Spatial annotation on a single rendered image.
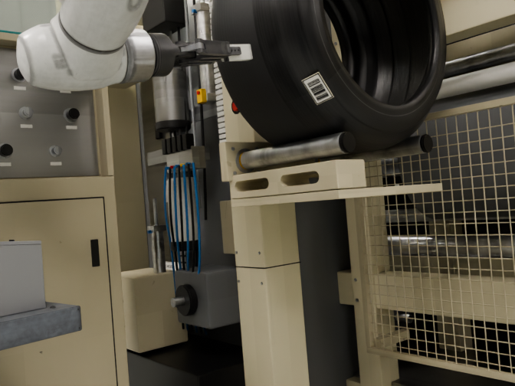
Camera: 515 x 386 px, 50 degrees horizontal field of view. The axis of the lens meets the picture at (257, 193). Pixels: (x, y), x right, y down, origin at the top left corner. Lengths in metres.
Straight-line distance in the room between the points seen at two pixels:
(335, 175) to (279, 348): 0.58
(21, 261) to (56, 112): 0.74
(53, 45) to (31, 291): 0.38
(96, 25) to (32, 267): 0.39
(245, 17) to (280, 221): 0.57
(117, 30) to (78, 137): 0.82
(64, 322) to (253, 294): 0.69
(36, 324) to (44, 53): 0.40
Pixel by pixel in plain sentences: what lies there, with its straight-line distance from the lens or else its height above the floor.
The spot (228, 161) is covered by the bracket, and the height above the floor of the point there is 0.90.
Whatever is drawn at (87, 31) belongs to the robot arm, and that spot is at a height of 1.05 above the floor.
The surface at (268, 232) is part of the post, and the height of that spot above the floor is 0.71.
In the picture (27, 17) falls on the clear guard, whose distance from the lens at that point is 1.63.
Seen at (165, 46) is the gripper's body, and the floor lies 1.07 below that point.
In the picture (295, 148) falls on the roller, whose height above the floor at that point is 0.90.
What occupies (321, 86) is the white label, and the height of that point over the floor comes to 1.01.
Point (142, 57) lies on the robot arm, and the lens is 0.95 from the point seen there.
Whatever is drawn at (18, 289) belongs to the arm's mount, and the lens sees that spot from 0.93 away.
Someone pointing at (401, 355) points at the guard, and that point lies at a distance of 1.72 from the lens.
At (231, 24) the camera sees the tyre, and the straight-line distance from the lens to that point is 1.21.
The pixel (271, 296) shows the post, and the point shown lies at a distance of 1.46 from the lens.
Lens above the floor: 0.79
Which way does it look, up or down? 1 degrees up
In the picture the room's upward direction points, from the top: 5 degrees counter-clockwise
